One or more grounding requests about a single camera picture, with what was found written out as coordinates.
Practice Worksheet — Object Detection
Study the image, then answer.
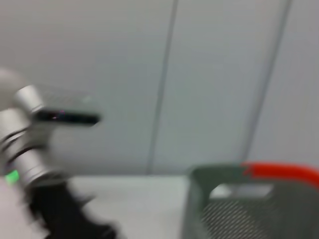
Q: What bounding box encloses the orange basket handle clip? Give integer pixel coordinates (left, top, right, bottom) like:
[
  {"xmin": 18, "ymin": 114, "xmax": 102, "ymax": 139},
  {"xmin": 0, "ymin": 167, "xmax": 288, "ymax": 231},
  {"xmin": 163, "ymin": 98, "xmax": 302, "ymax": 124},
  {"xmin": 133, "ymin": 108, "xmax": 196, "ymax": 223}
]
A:
[{"xmin": 240, "ymin": 161, "xmax": 319, "ymax": 185}]

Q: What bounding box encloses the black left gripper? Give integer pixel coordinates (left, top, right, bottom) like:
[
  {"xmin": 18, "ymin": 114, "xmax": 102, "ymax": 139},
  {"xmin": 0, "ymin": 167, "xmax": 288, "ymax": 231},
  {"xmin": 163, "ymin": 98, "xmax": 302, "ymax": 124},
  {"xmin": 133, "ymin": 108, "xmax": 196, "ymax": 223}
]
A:
[{"xmin": 29, "ymin": 178, "xmax": 118, "ymax": 239}]

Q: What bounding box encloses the grey-green perforated storage basket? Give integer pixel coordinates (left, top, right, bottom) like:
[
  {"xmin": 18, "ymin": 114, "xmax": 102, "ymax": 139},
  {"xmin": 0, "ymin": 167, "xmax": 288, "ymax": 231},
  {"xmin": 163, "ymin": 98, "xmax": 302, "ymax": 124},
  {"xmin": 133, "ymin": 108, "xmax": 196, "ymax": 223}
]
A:
[{"xmin": 181, "ymin": 163, "xmax": 319, "ymax": 239}]

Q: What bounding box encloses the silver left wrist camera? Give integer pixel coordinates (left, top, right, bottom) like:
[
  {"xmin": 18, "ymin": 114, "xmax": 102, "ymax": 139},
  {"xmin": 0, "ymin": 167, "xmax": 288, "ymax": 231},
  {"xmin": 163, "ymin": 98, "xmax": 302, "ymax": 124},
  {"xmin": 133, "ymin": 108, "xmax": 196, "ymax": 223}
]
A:
[{"xmin": 13, "ymin": 84, "xmax": 102, "ymax": 129}]

